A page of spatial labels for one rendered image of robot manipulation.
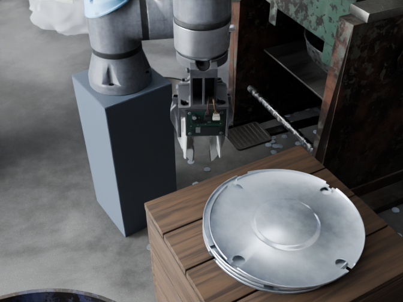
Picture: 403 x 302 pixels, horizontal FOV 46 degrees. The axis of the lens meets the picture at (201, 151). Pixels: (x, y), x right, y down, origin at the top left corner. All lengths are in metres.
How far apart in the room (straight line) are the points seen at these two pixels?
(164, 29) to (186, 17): 0.46
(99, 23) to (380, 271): 0.74
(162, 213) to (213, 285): 0.19
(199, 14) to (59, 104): 1.40
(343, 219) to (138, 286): 0.59
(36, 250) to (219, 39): 0.95
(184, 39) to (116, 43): 0.46
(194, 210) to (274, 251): 0.19
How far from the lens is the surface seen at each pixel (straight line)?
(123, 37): 1.07
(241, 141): 1.43
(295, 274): 0.85
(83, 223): 1.45
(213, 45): 0.62
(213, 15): 0.61
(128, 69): 1.11
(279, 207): 0.94
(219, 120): 0.67
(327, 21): 1.25
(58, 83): 2.08
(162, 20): 1.06
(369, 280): 0.92
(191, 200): 0.99
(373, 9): 1.11
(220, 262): 0.87
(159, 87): 1.14
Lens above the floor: 1.06
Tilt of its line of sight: 40 degrees down
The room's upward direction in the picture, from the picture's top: straight up
